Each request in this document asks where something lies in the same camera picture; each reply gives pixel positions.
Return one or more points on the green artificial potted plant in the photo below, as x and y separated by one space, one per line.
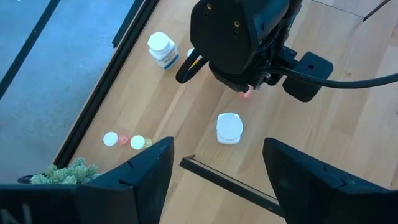
65 174

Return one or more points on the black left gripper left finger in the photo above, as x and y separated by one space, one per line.
124 199

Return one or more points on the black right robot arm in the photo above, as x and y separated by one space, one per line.
236 31

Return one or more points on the white melatonin supplement bottle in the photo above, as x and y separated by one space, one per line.
229 127
161 49

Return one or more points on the clear acrylic bin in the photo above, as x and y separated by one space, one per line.
230 183

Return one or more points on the black aluminium table frame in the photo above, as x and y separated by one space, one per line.
96 105

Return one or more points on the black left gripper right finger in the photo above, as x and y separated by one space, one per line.
311 199

